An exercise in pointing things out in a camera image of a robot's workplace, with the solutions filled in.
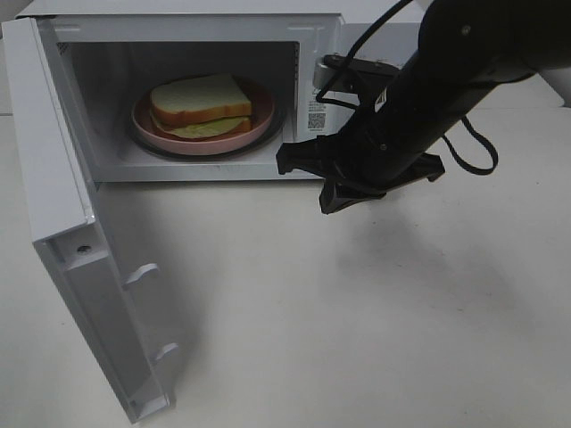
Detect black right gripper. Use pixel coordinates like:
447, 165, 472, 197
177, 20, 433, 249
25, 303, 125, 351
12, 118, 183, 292
275, 57, 447, 217

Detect toast sandwich with lettuce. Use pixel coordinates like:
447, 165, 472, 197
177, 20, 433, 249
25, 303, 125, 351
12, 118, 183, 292
149, 74, 252, 140

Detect pink round plate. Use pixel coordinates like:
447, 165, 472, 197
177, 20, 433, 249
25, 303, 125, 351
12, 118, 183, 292
130, 78, 283, 157

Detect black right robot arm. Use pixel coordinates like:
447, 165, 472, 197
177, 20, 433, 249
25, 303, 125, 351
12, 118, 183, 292
277, 1, 570, 214

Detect white warning label sticker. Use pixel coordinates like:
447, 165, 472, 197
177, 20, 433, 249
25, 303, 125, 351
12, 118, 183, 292
305, 88, 337, 134

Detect glass microwave turntable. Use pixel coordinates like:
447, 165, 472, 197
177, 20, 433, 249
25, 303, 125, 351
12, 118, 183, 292
129, 107, 284, 159

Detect white microwave oven body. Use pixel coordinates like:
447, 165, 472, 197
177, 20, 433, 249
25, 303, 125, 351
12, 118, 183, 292
14, 1, 390, 183

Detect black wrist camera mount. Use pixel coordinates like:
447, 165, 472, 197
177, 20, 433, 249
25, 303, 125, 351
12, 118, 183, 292
313, 54, 400, 94

